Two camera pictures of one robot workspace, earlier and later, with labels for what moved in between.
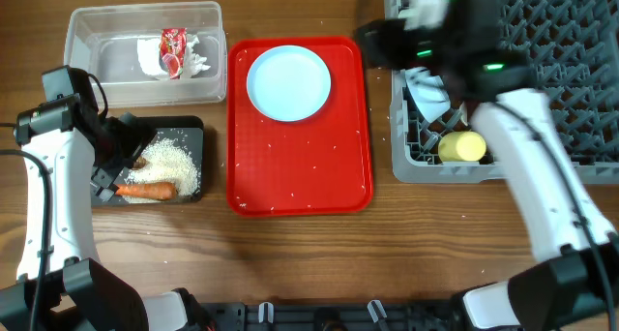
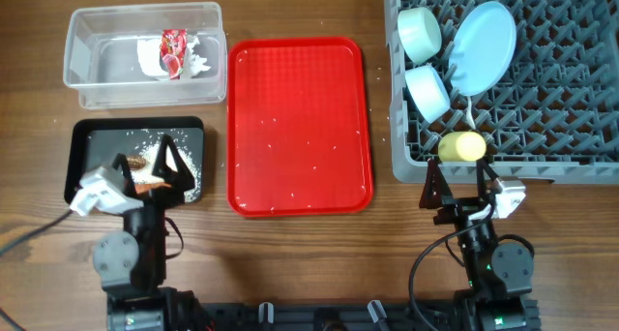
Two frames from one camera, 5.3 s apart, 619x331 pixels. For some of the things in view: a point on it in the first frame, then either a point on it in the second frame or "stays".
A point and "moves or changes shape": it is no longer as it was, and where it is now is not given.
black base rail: [328, 315] stays
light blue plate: [288, 82] moves or changes shape
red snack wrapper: [173, 45] stays
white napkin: [150, 57] stays
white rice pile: [169, 162] stays
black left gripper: [135, 135] → [181, 179]
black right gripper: [382, 29] → [457, 210]
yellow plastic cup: [461, 146] stays
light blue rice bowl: [428, 92] stays
